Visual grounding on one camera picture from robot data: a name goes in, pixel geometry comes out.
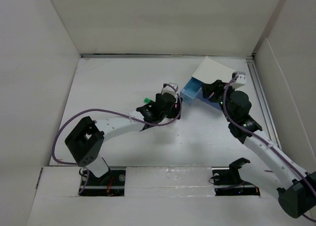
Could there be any white drawer cabinet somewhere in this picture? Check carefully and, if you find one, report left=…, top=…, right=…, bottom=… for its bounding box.
left=192, top=57, right=235, bottom=84

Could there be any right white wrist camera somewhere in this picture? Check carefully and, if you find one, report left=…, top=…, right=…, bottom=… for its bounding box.
left=231, top=72, right=246, bottom=89

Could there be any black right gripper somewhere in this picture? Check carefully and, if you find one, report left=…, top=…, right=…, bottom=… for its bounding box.
left=200, top=79, right=237, bottom=122

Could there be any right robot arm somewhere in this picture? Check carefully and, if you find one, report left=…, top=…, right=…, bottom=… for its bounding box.
left=201, top=78, right=316, bottom=219

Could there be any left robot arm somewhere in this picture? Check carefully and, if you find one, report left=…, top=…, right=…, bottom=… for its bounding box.
left=65, top=92, right=182, bottom=185

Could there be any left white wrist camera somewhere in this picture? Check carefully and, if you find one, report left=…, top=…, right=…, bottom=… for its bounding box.
left=161, top=83, right=178, bottom=97

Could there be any light blue drawer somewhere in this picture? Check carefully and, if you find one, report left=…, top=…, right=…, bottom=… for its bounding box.
left=180, top=77, right=203, bottom=106

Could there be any dark blue drawer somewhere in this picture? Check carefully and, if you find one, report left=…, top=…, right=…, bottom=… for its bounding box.
left=198, top=97, right=222, bottom=111

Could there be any aluminium rail right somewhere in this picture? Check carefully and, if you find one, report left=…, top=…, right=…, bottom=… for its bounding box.
left=246, top=58, right=282, bottom=150

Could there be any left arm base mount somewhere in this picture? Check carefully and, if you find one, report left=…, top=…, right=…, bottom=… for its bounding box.
left=78, top=167, right=126, bottom=197

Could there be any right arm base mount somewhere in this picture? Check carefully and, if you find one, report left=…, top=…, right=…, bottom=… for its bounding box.
left=208, top=158, right=260, bottom=196

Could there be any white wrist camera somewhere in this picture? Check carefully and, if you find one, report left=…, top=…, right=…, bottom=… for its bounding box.
left=231, top=72, right=246, bottom=89
left=161, top=83, right=178, bottom=97

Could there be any green cap marker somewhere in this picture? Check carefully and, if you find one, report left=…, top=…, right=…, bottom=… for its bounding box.
left=144, top=98, right=151, bottom=104

